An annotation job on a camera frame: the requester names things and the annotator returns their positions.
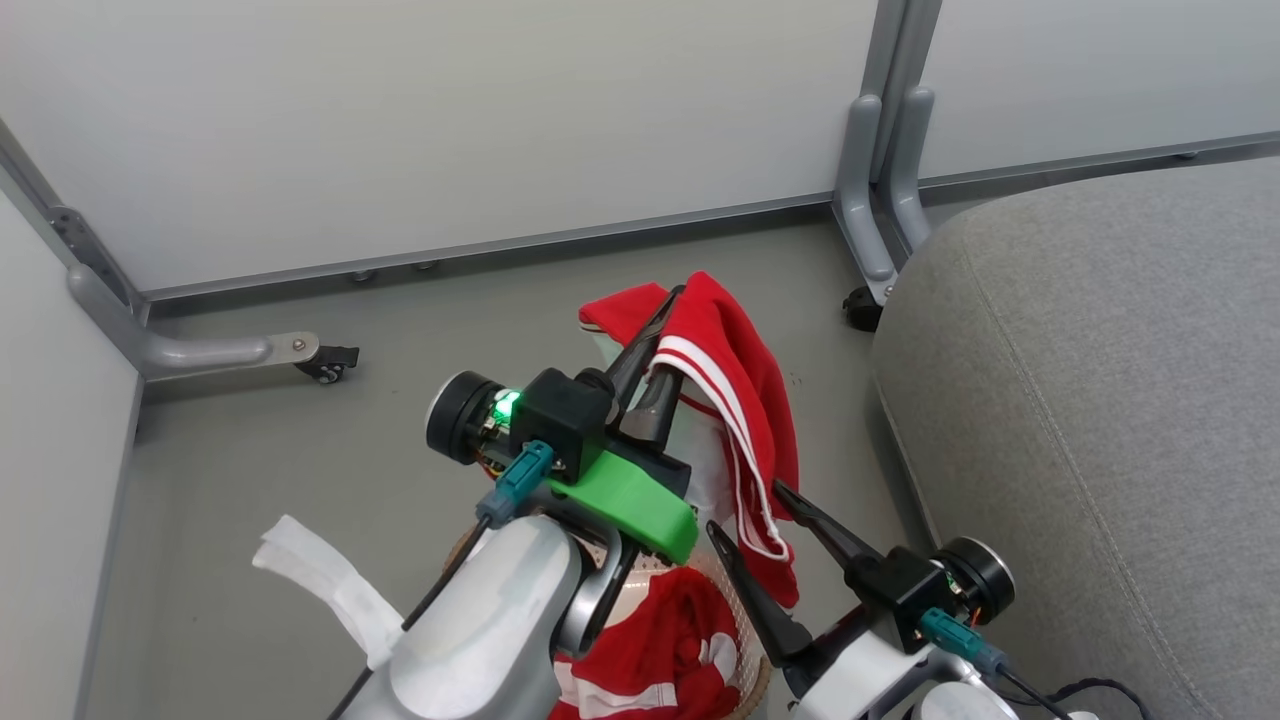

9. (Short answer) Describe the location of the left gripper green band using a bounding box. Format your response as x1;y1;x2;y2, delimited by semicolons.
425;286;699;567

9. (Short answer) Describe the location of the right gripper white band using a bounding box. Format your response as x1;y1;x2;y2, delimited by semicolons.
707;481;1015;720

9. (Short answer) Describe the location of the red garment with white stripes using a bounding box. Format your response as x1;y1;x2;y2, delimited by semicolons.
578;270;803;611

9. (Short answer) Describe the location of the cream perforated laundry basket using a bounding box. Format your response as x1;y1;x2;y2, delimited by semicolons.
455;525;776;720

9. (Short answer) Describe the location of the red white printed garment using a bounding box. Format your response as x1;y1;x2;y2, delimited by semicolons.
548;567;746;720

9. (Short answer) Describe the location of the black caster wheel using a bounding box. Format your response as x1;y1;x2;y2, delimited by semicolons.
842;287;886;333
295;345;359;385

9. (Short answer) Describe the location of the grey fabric sofa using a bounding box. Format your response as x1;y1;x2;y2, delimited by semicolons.
872;158;1280;720

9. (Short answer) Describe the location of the long grey partition foot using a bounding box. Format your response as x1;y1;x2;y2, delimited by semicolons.
68;265;321;381

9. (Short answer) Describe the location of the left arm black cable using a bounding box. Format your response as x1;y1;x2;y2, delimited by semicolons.
403;440;554;633

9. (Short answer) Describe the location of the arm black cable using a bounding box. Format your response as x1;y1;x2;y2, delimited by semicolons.
920;608;1151;720
403;440;554;633

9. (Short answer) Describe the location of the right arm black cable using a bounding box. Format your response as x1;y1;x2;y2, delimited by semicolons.
920;608;1151;720

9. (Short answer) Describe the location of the white fabric strap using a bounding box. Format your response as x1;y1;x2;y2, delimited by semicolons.
252;515;406;671

